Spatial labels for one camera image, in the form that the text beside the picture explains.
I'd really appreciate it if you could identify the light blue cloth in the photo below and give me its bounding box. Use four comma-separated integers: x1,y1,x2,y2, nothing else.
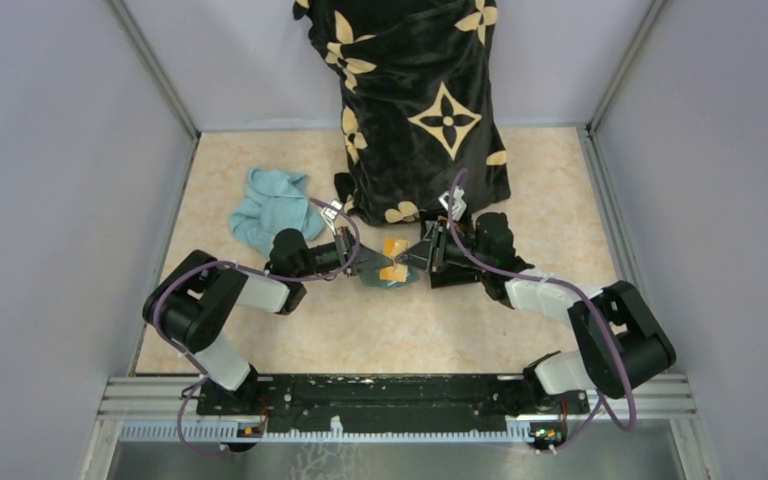
229,168,325,256

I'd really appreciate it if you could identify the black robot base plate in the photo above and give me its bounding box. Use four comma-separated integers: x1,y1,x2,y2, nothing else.
196,374,590,434

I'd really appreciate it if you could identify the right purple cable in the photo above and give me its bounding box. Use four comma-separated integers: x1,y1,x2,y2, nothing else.
438,168,640,457

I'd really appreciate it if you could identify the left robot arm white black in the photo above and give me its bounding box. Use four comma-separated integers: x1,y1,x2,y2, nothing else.
142,227,393,414

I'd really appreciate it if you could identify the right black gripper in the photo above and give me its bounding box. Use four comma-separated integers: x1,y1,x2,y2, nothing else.
395,219,491,273

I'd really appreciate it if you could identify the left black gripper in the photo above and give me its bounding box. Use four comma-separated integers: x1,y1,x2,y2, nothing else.
294,225,393,279

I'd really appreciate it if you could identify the aluminium frame rail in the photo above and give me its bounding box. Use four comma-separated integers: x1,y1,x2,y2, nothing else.
95,374,698,423

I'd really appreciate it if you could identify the white slotted cable duct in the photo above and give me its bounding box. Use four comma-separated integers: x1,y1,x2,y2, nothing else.
119,417,564,448

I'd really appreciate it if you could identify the black beige flower-patterned blanket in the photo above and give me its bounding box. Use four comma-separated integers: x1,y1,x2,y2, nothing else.
292,0,511,226

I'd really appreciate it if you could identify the black card tray box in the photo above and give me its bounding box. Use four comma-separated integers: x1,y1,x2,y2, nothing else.
425,216,480,289

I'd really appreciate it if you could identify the orange credit card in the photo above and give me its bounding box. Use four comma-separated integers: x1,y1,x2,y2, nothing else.
379,237,409,283

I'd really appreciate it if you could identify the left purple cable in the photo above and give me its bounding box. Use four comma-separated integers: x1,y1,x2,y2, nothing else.
175,197,363,460

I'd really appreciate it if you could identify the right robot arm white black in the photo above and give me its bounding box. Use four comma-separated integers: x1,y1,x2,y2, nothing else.
396,212,676,412

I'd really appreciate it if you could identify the purple cable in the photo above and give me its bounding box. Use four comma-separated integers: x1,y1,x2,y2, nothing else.
438,168,640,457
175,197,363,460

